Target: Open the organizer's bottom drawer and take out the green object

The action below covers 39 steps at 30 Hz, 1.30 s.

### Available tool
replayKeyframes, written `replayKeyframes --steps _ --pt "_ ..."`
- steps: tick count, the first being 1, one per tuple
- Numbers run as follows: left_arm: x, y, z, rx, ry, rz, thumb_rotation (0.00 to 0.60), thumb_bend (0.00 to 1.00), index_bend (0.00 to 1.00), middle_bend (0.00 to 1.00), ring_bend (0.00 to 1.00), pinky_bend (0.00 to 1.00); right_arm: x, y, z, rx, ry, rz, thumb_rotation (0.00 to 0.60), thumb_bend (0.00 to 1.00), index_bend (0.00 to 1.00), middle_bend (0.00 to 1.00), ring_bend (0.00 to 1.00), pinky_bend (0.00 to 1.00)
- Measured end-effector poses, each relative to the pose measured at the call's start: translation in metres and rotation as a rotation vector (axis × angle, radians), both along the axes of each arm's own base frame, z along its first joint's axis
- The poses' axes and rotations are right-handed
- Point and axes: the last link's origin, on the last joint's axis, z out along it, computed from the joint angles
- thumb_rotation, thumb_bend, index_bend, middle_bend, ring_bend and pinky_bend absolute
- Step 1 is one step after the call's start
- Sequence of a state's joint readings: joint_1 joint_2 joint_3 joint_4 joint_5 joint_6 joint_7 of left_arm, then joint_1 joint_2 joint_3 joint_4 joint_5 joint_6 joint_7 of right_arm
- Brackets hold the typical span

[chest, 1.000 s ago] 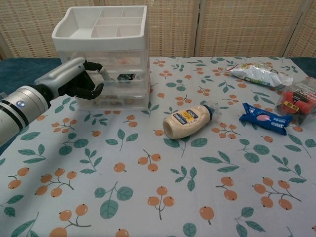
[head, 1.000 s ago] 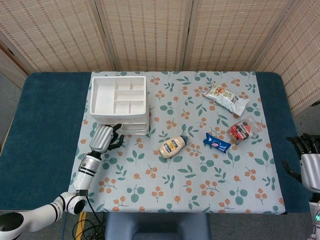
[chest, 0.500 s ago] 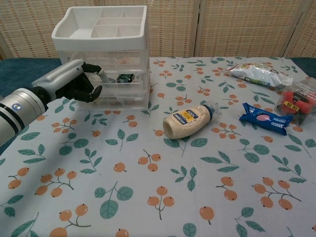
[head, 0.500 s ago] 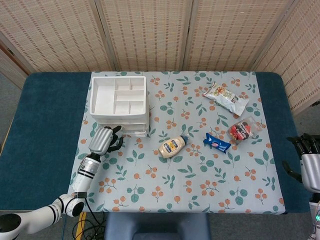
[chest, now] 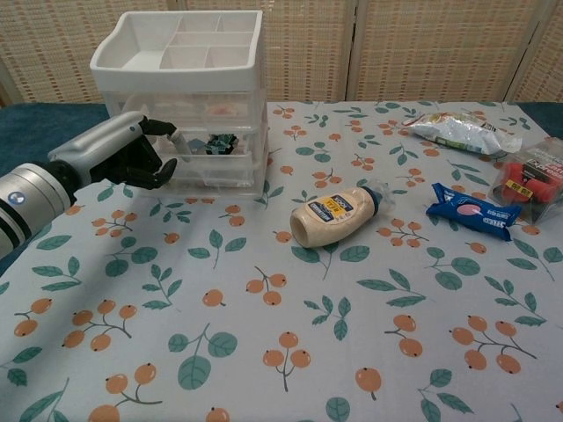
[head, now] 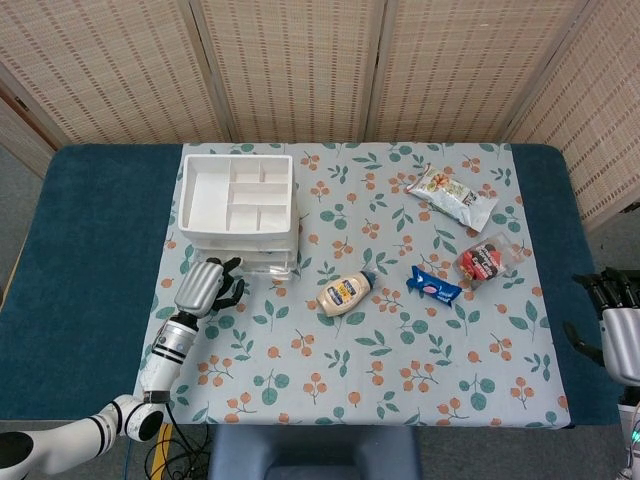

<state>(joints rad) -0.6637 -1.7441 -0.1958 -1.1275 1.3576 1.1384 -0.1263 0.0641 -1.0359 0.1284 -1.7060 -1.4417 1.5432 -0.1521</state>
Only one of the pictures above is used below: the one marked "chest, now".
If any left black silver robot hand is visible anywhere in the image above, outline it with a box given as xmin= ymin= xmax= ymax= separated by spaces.
xmin=47 ymin=110 xmax=191 ymax=191

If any small teal black object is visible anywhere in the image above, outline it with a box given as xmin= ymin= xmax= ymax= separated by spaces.
xmin=205 ymin=134 xmax=241 ymax=156

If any clear plastic storage bin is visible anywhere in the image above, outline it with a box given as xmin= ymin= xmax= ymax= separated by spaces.
xmin=149 ymin=126 xmax=265 ymax=184

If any white drawer organizer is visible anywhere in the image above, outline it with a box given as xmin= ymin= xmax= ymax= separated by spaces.
xmin=89 ymin=9 xmax=269 ymax=199

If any mayonnaise squeeze bottle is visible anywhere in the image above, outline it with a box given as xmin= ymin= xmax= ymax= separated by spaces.
xmin=289 ymin=178 xmax=397 ymax=248

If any floral print tablecloth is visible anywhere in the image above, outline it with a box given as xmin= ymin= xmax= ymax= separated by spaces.
xmin=0 ymin=99 xmax=563 ymax=422

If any bamboo folding screen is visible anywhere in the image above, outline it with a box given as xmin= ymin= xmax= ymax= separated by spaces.
xmin=0 ymin=0 xmax=563 ymax=106

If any silver snack bag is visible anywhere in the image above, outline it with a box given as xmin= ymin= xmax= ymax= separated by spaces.
xmin=402 ymin=112 xmax=523 ymax=156

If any blue snack packet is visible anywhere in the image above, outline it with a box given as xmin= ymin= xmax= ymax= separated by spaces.
xmin=425 ymin=182 xmax=523 ymax=242

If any clear pack of red snacks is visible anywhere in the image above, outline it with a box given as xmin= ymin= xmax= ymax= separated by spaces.
xmin=488 ymin=136 xmax=563 ymax=225

